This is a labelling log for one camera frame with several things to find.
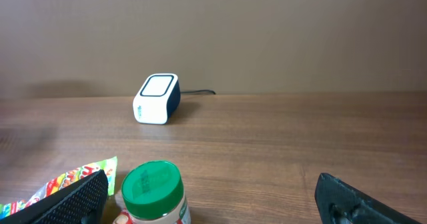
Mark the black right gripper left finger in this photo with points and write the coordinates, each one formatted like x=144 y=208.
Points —
x=82 y=202

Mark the green Haribo gummy bag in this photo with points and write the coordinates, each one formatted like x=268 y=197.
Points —
x=109 y=166

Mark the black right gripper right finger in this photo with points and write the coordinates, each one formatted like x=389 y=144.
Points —
x=339 y=202

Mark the white barcode scanner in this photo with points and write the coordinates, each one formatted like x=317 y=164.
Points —
x=157 y=99

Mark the green lid jar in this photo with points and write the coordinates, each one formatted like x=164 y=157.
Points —
x=154 y=193

